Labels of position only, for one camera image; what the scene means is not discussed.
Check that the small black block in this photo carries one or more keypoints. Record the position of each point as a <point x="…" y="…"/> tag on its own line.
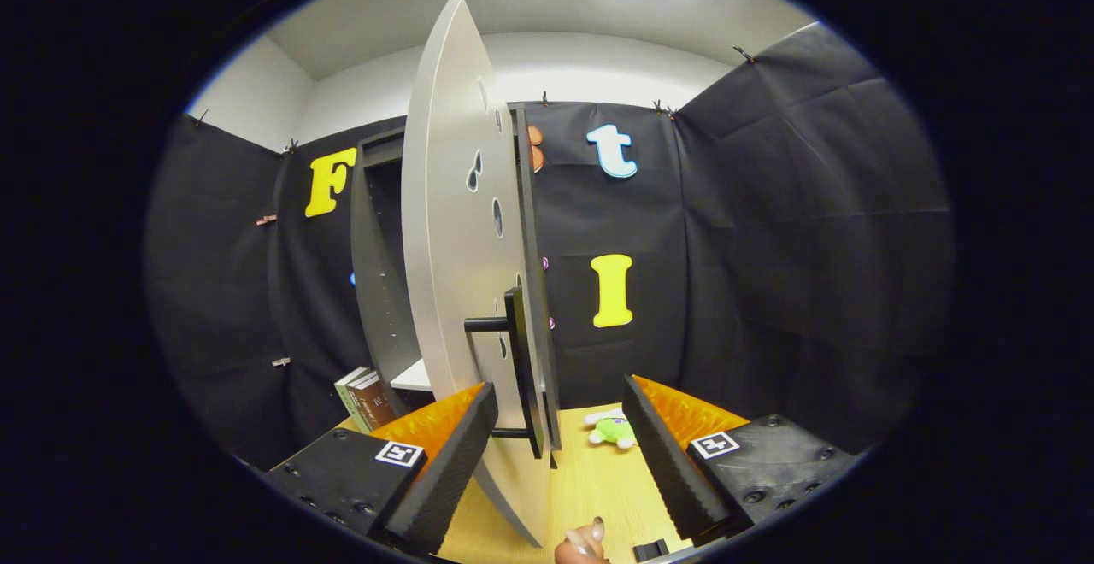
<point x="651" y="550"/>

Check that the grey cabinet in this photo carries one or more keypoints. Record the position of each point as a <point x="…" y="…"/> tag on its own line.
<point x="376" y="290"/>

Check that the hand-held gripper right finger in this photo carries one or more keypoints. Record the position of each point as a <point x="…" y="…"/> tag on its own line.
<point x="662" y="466"/>

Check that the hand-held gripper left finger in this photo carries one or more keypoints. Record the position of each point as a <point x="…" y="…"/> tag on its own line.
<point x="453" y="470"/>

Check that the beige cabinet door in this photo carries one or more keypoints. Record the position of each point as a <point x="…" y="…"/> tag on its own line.
<point x="444" y="248"/>

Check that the white cabinet shelf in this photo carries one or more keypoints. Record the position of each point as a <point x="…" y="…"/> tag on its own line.
<point x="414" y="378"/>

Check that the brown book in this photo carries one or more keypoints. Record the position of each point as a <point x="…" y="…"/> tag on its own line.
<point x="376" y="406"/>

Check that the pink and green plush toy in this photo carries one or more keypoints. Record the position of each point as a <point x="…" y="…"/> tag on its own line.
<point x="614" y="431"/>

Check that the black backdrop cloth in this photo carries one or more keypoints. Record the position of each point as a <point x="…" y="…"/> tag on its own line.
<point x="769" y="248"/>

